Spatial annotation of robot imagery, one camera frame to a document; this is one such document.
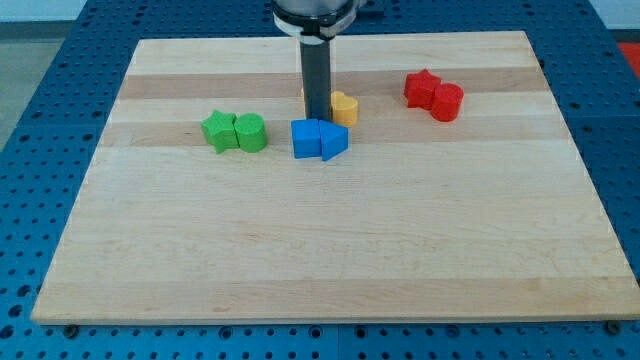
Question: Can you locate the green star block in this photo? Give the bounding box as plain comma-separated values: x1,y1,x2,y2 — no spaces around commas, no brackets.
200,110,239,154

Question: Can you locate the red star block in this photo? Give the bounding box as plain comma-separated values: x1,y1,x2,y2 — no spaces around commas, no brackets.
404,69,442,111

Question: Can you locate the blue cube block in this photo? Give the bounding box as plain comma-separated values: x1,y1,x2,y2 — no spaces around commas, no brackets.
291,119,321,159

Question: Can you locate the blue triangle block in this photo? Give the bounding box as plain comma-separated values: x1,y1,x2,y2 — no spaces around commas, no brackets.
319,120,349,161

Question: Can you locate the yellow heart block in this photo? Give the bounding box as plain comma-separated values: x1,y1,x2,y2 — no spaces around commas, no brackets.
331,91,359,128

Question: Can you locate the green cylinder block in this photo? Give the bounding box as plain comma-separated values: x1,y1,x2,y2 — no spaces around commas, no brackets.
234,113,268,153

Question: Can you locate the light wooden board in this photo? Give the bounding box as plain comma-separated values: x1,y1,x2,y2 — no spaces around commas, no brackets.
31,31,639,325

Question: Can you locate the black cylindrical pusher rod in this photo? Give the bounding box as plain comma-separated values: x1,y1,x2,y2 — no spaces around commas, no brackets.
300,42,331,120

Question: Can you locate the red cylinder block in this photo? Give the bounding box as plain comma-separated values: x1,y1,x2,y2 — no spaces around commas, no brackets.
431,83,464,122

